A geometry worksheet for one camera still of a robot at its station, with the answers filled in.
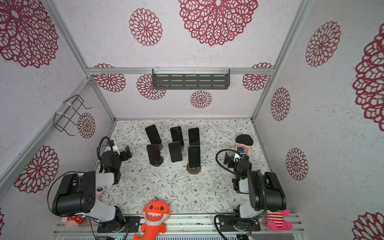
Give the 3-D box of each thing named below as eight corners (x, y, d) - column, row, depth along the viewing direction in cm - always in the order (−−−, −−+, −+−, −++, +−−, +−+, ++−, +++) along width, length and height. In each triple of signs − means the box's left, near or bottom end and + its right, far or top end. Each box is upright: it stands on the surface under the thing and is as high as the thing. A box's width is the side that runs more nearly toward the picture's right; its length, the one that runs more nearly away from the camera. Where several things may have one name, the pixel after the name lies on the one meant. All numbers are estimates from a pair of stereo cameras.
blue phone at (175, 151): (171, 164, 96) (169, 152, 85) (170, 156, 101) (168, 142, 89) (182, 163, 97) (181, 150, 85) (181, 154, 101) (179, 140, 90)
